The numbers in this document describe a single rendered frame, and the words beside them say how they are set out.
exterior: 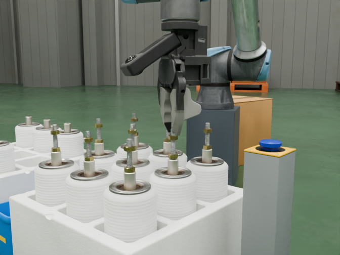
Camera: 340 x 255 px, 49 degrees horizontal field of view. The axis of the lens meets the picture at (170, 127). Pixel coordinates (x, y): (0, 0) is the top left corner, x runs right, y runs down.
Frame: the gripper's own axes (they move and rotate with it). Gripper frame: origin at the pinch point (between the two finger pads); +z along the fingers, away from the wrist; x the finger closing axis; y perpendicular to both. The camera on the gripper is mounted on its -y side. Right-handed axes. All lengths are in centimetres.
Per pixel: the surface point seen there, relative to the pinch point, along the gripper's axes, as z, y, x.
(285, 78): 17, 480, 490
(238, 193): 16.6, 17.4, 0.6
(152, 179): 10.2, -4.0, -0.2
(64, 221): 16.6, -20.9, 2.2
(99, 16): -110, 188, 743
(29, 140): 14, -21, 72
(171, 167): 7.9, -0.1, -0.8
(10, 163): 14, -28, 42
